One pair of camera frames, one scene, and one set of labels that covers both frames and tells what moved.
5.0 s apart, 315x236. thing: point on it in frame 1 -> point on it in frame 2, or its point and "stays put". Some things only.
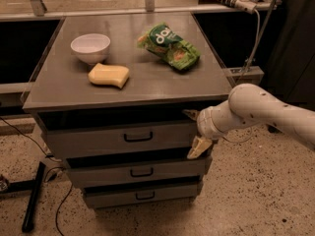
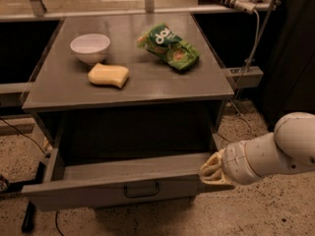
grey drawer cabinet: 118,97 stays put
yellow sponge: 108,74 stays put
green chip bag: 163,41 stays put
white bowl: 91,47 stays put
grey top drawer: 118,136 -> 117,182
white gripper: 205,123 -> 235,162
